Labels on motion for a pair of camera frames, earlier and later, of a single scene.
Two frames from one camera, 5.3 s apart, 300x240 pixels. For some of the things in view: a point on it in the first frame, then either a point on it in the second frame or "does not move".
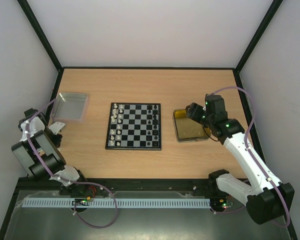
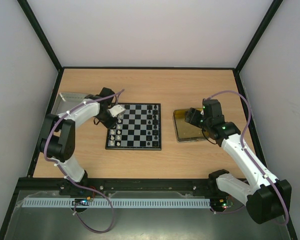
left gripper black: [57, 142] to [110, 125]
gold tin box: [188, 130] does not move
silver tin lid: [69, 108] does not move
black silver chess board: [133, 126] does not move
